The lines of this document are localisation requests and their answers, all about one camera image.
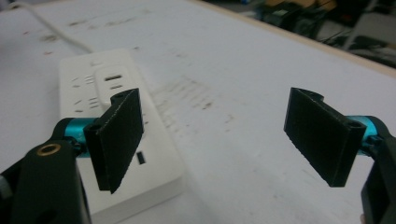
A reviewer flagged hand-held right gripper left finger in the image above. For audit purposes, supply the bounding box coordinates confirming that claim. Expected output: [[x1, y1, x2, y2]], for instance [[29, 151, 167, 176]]
[[83, 88, 145, 194]]

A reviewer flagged light wooden desk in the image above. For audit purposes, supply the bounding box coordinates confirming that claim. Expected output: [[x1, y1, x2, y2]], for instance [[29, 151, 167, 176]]
[[341, 11, 396, 52]]

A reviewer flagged black case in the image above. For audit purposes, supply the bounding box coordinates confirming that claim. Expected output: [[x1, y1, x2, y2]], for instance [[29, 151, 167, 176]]
[[257, 5, 314, 34]]

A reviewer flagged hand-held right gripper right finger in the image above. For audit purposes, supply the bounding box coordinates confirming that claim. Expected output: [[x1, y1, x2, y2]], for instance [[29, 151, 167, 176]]
[[283, 87, 368, 188]]

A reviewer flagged white power strip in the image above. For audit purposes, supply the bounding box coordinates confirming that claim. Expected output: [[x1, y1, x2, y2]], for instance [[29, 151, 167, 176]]
[[58, 48, 185, 224]]

